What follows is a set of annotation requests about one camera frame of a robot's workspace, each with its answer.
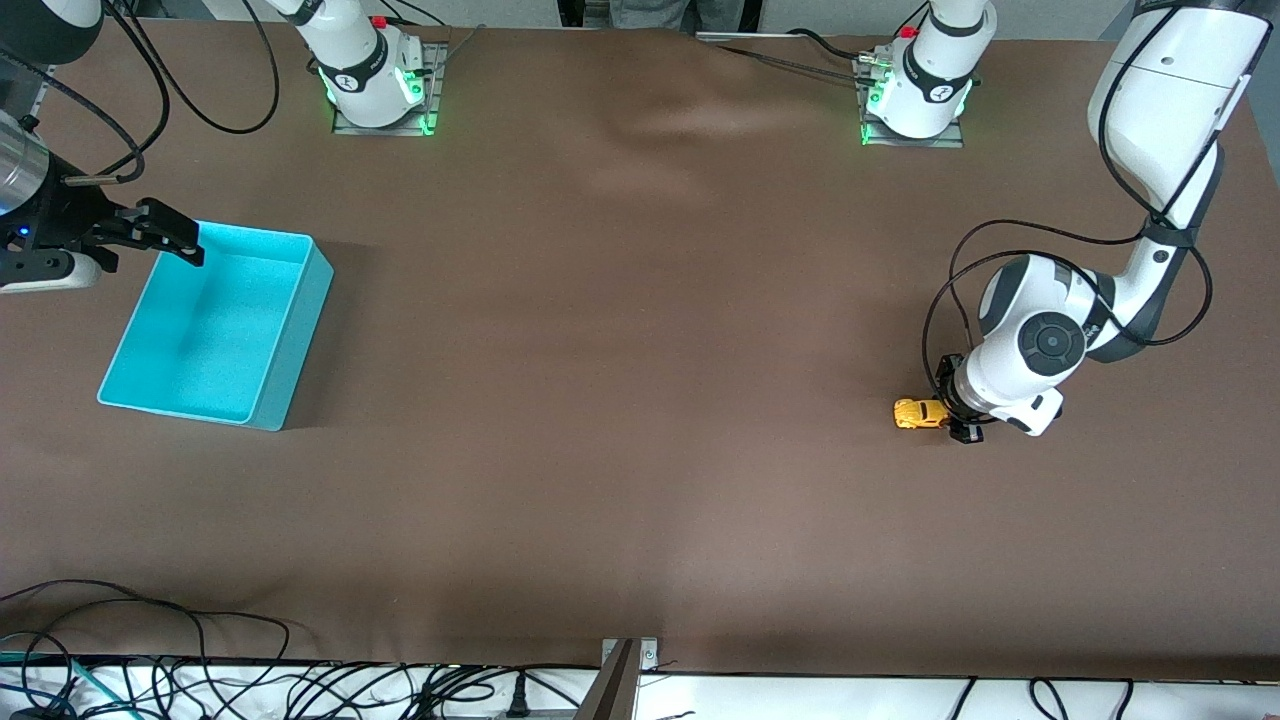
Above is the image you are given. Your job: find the yellow beetle toy car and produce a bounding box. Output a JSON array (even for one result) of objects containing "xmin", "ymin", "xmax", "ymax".
[{"xmin": 893, "ymin": 397, "xmax": 951, "ymax": 431}]

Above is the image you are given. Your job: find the turquoise plastic bin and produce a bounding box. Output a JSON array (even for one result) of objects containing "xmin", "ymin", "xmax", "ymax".
[{"xmin": 97, "ymin": 222, "xmax": 335, "ymax": 433}]

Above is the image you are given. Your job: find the brown table cover mat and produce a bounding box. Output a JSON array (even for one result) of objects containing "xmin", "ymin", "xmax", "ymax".
[{"xmin": 0, "ymin": 18, "xmax": 1280, "ymax": 683}]

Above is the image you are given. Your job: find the grey power strip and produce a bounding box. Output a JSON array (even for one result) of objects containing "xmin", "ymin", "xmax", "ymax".
[{"xmin": 440, "ymin": 706, "xmax": 581, "ymax": 720}]

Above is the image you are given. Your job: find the black looping arm cable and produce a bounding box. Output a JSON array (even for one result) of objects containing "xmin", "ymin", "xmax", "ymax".
[{"xmin": 105, "ymin": 0, "xmax": 281, "ymax": 135}]

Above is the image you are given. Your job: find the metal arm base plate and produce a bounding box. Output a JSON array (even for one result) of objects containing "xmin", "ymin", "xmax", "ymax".
[
  {"xmin": 855, "ymin": 55, "xmax": 966, "ymax": 149},
  {"xmin": 332, "ymin": 42, "xmax": 448, "ymax": 137}
]

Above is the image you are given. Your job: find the long black loop cable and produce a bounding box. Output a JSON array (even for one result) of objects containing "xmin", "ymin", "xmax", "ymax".
[{"xmin": 0, "ymin": 578, "xmax": 293, "ymax": 720}]

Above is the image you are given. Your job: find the black base cable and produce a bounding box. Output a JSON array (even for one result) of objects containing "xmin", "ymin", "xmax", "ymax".
[
  {"xmin": 785, "ymin": 28, "xmax": 881, "ymax": 61},
  {"xmin": 715, "ymin": 44, "xmax": 866, "ymax": 83}
]

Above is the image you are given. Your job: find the grey base cable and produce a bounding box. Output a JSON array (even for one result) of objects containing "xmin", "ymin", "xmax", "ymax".
[{"xmin": 430, "ymin": 25, "xmax": 487, "ymax": 76}]

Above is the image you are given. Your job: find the silver bracket plate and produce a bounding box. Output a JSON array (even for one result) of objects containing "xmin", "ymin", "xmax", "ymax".
[{"xmin": 601, "ymin": 637, "xmax": 660, "ymax": 673}]

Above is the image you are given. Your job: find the teal cable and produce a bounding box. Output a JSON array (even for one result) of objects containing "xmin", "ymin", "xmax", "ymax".
[{"xmin": 0, "ymin": 650, "xmax": 109, "ymax": 713}]

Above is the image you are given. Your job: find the grey metal mount post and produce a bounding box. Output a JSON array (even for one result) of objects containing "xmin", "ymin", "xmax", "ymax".
[{"xmin": 573, "ymin": 640, "xmax": 639, "ymax": 720}]

